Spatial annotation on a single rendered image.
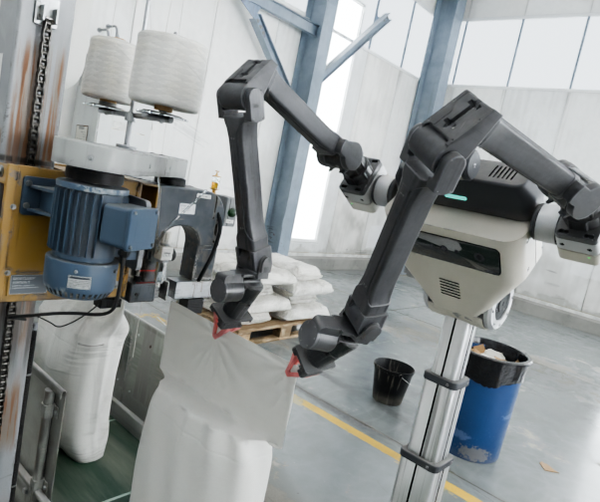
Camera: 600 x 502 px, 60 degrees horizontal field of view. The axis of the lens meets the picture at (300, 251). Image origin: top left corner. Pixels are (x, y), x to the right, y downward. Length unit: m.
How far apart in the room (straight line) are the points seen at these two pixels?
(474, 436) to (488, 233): 2.21
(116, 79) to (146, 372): 1.21
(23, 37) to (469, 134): 0.97
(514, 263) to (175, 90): 0.88
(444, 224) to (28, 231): 0.99
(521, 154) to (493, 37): 9.34
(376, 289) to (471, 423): 2.43
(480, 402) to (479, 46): 7.88
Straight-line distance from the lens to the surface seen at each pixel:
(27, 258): 1.35
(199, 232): 1.57
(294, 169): 7.21
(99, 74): 1.48
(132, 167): 1.17
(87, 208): 1.17
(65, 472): 1.94
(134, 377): 2.32
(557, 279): 9.18
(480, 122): 0.84
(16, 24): 1.36
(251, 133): 1.17
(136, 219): 1.13
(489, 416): 3.36
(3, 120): 1.35
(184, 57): 1.25
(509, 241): 1.29
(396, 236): 0.92
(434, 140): 0.85
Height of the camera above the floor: 1.44
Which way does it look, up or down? 8 degrees down
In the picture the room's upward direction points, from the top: 12 degrees clockwise
